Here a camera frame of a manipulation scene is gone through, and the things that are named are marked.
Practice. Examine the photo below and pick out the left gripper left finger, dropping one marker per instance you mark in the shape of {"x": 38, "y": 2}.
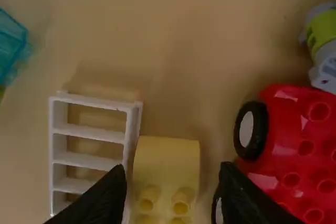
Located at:
{"x": 99, "y": 203}

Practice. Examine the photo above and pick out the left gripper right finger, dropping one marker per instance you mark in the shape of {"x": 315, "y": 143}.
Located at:
{"x": 236, "y": 197}

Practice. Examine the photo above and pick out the yellow toy brick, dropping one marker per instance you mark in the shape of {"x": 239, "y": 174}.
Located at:
{"x": 165, "y": 161}

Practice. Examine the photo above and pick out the white ladder toy brick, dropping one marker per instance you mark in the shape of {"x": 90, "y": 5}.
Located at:
{"x": 56, "y": 129}

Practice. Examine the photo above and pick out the red toy car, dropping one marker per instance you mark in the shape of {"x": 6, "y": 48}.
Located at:
{"x": 288, "y": 129}

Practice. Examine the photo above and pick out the clear blue toy brick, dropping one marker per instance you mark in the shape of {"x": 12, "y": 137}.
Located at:
{"x": 13, "y": 43}

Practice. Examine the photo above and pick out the green and grey toy brick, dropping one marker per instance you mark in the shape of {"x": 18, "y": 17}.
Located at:
{"x": 320, "y": 32}

